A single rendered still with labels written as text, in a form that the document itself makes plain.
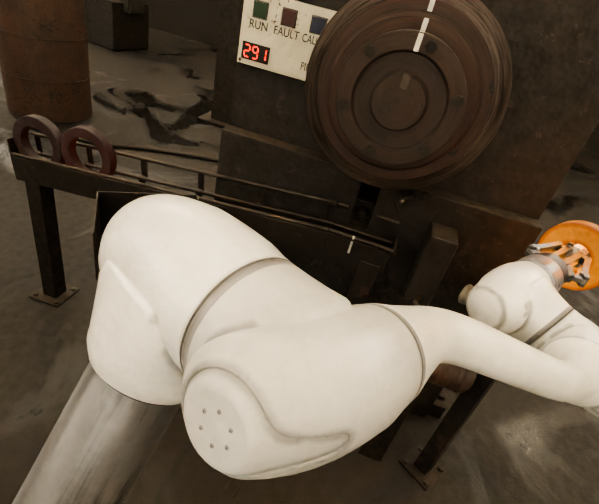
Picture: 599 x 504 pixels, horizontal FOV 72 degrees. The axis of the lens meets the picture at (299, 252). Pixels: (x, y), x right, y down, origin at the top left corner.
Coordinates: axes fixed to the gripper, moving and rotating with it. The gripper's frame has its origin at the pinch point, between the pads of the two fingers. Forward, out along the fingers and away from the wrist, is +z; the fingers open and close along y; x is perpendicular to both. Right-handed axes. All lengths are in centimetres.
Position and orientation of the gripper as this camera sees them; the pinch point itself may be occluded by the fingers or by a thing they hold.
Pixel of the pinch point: (579, 249)
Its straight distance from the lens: 111.9
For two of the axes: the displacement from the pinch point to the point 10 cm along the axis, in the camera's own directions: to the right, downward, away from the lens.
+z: 7.7, -2.5, 5.9
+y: 6.1, 5.4, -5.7
